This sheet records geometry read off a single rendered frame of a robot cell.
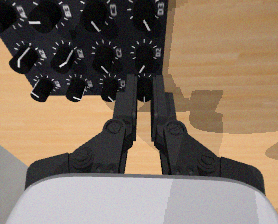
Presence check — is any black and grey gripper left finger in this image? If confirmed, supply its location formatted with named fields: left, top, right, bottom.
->
left=25, top=74, right=138, bottom=190

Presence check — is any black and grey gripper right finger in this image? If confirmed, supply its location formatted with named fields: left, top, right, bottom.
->
left=150, top=75, right=265, bottom=195

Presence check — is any black knob box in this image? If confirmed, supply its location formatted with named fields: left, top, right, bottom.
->
left=0, top=0, right=169, bottom=102

